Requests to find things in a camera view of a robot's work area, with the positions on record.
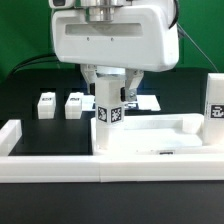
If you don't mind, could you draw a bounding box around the white U-shaped fixture frame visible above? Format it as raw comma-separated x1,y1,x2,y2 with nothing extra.
0,120,224,183

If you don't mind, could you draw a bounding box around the black cable bundle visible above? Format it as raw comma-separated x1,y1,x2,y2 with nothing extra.
6,53,59,79

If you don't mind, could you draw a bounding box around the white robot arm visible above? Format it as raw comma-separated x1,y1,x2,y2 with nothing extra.
48,0,179,101

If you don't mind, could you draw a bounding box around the fiducial marker sheet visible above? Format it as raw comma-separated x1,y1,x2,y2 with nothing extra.
82,95,161,111

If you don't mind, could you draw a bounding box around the white desk top panel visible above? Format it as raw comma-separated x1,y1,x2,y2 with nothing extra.
91,114,224,157

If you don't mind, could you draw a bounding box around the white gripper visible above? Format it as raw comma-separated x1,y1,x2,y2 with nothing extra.
50,3,179,102

